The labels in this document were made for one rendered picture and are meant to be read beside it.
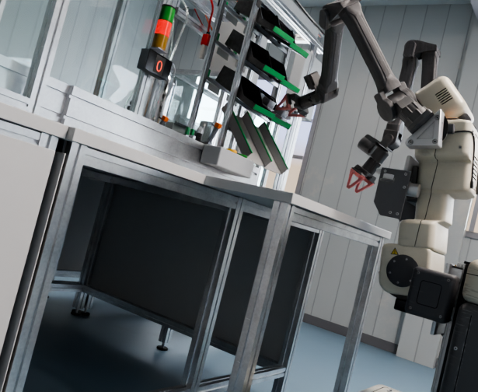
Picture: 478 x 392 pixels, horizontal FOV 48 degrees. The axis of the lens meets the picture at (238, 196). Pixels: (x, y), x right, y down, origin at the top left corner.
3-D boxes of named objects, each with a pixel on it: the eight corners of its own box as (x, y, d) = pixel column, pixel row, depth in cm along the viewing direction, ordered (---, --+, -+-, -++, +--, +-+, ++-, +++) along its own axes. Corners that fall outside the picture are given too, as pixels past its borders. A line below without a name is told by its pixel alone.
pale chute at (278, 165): (281, 175, 229) (288, 169, 227) (262, 168, 219) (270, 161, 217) (258, 127, 243) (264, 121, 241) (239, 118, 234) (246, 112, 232)
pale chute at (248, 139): (264, 167, 216) (272, 161, 214) (243, 159, 207) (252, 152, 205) (241, 117, 231) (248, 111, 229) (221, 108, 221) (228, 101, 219)
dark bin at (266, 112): (272, 120, 218) (282, 104, 216) (252, 109, 209) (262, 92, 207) (235, 91, 236) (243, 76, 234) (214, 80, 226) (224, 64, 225)
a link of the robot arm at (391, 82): (332, -9, 169) (357, -19, 171) (316, 11, 182) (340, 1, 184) (396, 118, 169) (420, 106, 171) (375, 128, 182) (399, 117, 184)
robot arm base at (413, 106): (431, 111, 159) (440, 122, 169) (413, 93, 163) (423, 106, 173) (409, 131, 162) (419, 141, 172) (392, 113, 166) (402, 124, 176)
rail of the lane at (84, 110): (252, 194, 198) (259, 166, 199) (62, 127, 124) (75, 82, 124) (239, 191, 201) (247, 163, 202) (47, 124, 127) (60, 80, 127)
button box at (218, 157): (250, 179, 182) (255, 161, 183) (217, 165, 165) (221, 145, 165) (234, 176, 186) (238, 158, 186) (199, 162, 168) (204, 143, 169)
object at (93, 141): (328, 225, 243) (329, 219, 243) (71, 141, 117) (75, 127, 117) (112, 176, 319) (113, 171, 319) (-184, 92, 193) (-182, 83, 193)
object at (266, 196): (389, 239, 217) (392, 232, 217) (291, 203, 142) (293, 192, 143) (248, 207, 256) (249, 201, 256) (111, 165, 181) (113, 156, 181)
